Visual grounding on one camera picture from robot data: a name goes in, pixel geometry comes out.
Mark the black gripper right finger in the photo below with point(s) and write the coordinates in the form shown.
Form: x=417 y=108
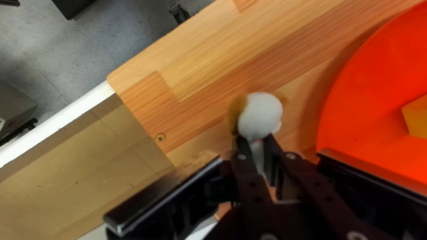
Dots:
x=311 y=195

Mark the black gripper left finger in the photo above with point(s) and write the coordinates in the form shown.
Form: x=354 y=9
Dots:
x=251 y=191

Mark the white plush doll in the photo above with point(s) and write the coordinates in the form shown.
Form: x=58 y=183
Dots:
x=261 y=113

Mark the red round plate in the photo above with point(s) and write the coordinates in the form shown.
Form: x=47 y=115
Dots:
x=374 y=88

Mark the yellow block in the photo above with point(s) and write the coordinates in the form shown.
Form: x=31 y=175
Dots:
x=418 y=117

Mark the white toy sink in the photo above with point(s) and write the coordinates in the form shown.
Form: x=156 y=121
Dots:
x=67 y=177

